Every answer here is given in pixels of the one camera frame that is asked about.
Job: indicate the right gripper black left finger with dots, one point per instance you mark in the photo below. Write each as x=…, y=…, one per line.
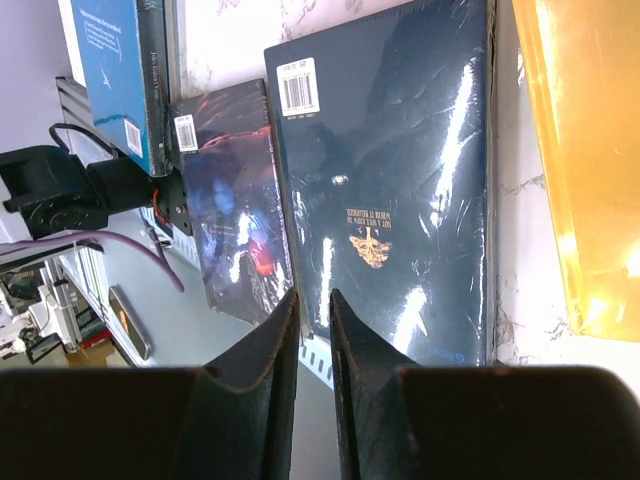
x=231, y=418

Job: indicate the dark blue book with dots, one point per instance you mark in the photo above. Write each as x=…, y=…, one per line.
x=383, y=128

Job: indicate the teal ocean cover book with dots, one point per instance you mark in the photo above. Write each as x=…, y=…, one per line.
x=122, y=46

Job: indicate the yellow book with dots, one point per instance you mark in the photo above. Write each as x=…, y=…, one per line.
x=581, y=62

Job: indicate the dark galaxy cover book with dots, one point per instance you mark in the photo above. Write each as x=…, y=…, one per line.
x=223, y=145

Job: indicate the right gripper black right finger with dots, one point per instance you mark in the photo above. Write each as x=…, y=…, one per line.
x=399, y=420

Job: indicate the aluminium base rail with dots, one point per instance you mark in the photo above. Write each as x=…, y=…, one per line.
x=75, y=108

